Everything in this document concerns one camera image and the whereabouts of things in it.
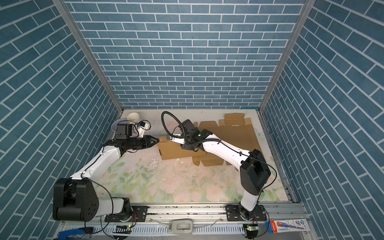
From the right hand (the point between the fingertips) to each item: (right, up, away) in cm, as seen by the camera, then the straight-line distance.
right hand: (183, 136), depth 85 cm
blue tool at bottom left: (-45, -43, -17) cm, 64 cm away
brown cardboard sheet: (+36, +3, +23) cm, 43 cm away
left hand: (-15, -3, -1) cm, 15 cm away
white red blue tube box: (+52, -41, -15) cm, 68 cm away
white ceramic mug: (-38, +12, +21) cm, 45 cm away
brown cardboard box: (-6, -8, -2) cm, 10 cm away
